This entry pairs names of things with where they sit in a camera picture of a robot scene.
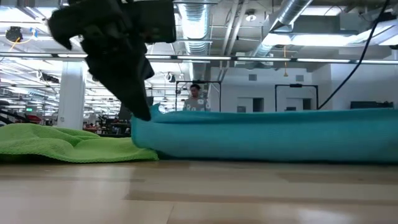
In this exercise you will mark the blue microfiber towel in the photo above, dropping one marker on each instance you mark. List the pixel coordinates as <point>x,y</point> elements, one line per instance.
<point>264,137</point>

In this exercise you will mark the silver ventilation duct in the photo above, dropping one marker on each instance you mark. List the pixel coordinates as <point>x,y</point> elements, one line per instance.
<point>195,28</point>
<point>292,12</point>

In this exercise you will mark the green exit sign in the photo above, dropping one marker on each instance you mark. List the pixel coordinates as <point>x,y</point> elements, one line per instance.
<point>29,109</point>

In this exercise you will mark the black metal frame stand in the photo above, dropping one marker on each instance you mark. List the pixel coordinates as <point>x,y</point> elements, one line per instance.
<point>295,85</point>
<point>199,81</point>

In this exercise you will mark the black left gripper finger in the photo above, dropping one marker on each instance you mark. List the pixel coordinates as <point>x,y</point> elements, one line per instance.
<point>124,87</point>
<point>68,28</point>

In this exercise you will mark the round ceiling detector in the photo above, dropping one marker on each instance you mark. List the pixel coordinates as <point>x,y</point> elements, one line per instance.
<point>250,17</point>

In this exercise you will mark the dark wall sign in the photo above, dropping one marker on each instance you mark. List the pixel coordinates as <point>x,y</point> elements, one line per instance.
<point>241,109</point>

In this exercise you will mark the person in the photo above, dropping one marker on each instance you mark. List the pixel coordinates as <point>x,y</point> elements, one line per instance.
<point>195,104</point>

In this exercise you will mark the green microfiber towel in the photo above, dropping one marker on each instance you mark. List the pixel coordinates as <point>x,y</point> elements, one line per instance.
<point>62,146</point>

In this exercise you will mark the black ceiling-mounted device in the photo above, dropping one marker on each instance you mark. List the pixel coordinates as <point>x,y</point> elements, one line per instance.
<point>14,34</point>

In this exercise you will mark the long linear ceiling light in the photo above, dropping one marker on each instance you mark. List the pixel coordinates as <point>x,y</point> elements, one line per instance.
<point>248,58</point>

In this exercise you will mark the white square column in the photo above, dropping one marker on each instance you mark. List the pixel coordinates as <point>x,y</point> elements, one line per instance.
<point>71,102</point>

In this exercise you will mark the black computer monitor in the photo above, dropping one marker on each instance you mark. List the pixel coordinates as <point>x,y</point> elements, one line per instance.
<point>124,115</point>

